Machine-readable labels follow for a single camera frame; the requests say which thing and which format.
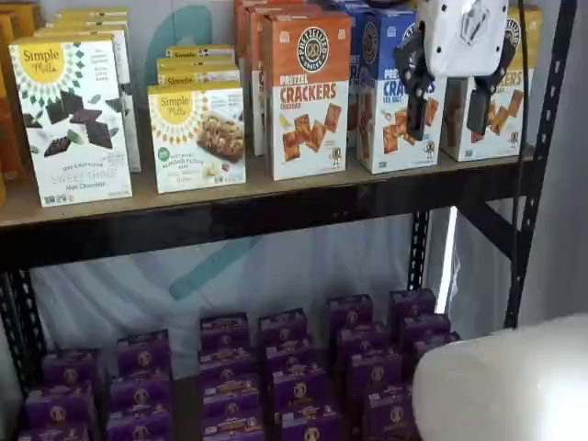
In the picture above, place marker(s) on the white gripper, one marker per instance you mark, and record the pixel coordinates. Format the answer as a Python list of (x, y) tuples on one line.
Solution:
[(459, 41)]

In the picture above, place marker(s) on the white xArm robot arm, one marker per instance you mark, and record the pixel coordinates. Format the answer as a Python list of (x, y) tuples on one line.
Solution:
[(505, 381)]

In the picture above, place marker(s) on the yellow honey mustard crackers box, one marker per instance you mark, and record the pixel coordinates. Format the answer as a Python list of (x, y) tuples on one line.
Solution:
[(505, 119)]

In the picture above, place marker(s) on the blue sea salt crackers box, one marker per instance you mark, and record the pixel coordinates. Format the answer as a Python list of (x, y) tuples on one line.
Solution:
[(340, 5), (395, 151)]

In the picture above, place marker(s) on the orange cheddar crackers box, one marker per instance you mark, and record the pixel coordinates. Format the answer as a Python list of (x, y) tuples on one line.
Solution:
[(239, 27), (308, 92), (256, 46)]

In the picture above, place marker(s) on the purple snack box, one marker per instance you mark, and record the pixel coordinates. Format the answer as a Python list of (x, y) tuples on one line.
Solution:
[(224, 331), (388, 418), (363, 341), (310, 425), (429, 349), (143, 353), (225, 363), (299, 388), (232, 411), (376, 372), (69, 367), (290, 356), (140, 392), (425, 328), (53, 434), (281, 326), (229, 390), (138, 425), (412, 305), (350, 312), (59, 406), (234, 432)]

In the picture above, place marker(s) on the black metal shelf rack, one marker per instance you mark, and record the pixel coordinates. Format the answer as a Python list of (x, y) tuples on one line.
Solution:
[(275, 220)]

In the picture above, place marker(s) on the Simple Mills almond bar box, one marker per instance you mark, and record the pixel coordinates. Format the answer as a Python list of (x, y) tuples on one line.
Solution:
[(197, 72), (197, 138), (200, 51)]

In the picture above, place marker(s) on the wooden shelf board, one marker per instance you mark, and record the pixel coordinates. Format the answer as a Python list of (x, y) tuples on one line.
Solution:
[(184, 202)]

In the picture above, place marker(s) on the Simple Mills mint thins box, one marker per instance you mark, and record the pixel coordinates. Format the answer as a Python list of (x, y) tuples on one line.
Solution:
[(131, 115), (69, 124), (92, 15), (87, 24)]

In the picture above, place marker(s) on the white LED light strip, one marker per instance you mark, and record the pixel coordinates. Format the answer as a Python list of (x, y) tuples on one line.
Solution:
[(445, 257)]

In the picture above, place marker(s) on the white backdrop sheet teal logo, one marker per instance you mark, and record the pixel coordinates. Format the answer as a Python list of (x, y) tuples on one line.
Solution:
[(193, 27)]

